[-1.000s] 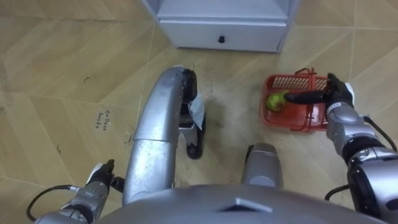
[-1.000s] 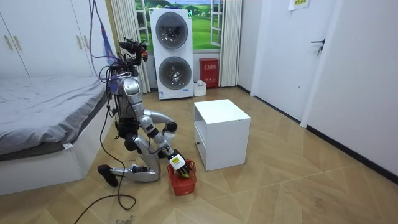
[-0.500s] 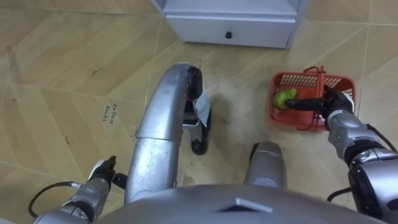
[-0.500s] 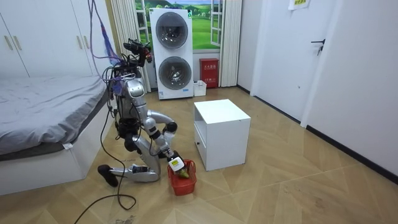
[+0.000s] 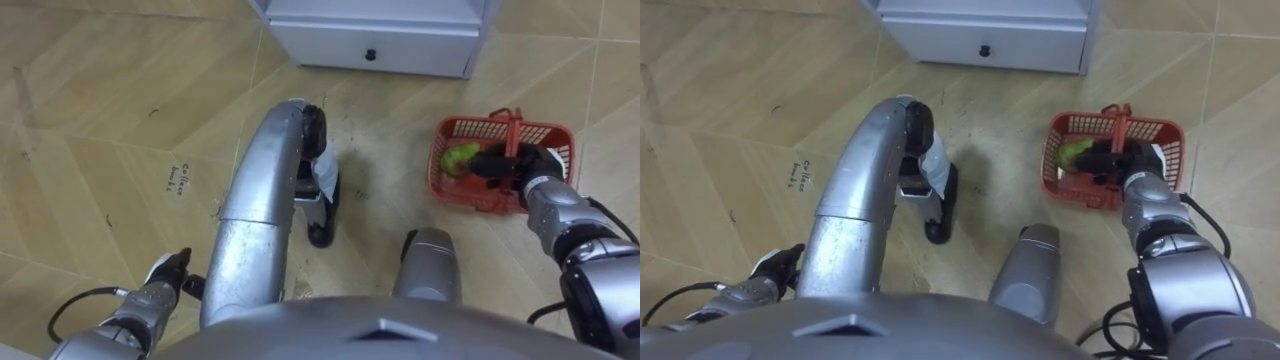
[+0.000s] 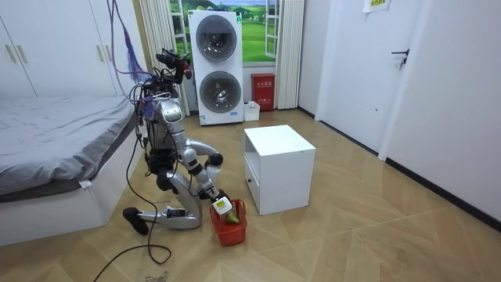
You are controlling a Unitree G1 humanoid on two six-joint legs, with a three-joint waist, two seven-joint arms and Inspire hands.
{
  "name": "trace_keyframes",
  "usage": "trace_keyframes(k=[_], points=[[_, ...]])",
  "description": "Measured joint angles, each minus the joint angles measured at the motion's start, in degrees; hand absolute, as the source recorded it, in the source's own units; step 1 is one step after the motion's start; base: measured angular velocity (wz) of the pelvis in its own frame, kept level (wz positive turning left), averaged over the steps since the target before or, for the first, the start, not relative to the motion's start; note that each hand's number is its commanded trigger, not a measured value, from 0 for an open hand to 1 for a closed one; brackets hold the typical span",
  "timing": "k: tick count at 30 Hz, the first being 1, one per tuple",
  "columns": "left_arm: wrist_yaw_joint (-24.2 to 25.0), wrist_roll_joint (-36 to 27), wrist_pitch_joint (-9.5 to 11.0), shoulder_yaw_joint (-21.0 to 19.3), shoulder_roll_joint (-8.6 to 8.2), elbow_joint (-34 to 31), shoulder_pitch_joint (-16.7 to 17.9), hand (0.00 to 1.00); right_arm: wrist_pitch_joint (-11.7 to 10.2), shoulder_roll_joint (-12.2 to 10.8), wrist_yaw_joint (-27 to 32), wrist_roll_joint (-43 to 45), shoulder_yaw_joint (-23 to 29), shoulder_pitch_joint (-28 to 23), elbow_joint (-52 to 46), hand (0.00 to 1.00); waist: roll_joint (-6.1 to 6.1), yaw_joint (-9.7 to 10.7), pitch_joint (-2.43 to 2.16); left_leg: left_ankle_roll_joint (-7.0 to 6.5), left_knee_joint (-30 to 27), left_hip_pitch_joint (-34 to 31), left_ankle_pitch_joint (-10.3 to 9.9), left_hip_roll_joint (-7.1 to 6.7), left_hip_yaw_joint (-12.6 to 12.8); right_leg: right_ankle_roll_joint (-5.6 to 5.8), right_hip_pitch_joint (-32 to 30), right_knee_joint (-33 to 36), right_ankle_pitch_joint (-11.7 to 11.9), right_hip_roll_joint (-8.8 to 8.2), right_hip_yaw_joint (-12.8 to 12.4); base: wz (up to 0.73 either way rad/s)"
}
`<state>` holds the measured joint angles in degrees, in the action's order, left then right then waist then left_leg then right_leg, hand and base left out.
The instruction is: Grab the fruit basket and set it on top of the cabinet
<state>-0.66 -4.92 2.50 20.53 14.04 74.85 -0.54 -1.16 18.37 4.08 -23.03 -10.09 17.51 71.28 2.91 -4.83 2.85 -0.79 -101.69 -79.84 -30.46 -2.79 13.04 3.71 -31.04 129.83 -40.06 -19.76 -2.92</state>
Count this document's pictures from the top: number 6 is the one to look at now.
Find small white bin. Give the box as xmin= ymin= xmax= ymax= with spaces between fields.
xmin=243 ymin=100 xmax=261 ymax=122

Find black floor cable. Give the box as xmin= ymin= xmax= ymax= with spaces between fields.
xmin=92 ymin=125 xmax=173 ymax=282

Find landscape window poster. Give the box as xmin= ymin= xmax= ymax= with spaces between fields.
xmin=169 ymin=0 xmax=281 ymax=63

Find robot body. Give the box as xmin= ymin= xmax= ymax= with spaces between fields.
xmin=131 ymin=49 xmax=193 ymax=186

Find white bedside cabinet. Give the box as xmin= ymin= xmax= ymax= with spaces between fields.
xmin=243 ymin=124 xmax=317 ymax=216

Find red plastic basket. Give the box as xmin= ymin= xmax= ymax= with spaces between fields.
xmin=209 ymin=198 xmax=248 ymax=248

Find cable bundle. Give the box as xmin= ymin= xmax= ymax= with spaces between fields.
xmin=106 ymin=0 xmax=158 ymax=103

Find white wardrobe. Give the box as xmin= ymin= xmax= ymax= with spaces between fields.
xmin=0 ymin=0 xmax=148 ymax=99

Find robot legs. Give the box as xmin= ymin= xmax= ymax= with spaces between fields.
xmin=122 ymin=137 xmax=225 ymax=237

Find white pleated curtain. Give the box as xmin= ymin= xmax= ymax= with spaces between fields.
xmin=139 ymin=0 xmax=192 ymax=117
xmin=274 ymin=0 xmax=306 ymax=110

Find white door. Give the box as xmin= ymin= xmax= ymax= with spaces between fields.
xmin=315 ymin=0 xmax=431 ymax=161

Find grey bed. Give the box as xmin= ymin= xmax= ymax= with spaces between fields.
xmin=0 ymin=93 xmax=152 ymax=248

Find white washing machine tower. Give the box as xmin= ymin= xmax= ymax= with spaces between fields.
xmin=188 ymin=9 xmax=245 ymax=127

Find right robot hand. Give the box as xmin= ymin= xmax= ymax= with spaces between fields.
xmin=211 ymin=190 xmax=238 ymax=222

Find paper wall sign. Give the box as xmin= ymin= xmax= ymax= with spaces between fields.
xmin=362 ymin=0 xmax=391 ymax=14

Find red fire equipment box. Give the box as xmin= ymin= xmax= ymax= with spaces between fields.
xmin=250 ymin=73 xmax=276 ymax=112

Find black door handle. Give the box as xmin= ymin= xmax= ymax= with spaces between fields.
xmin=391 ymin=49 xmax=411 ymax=71

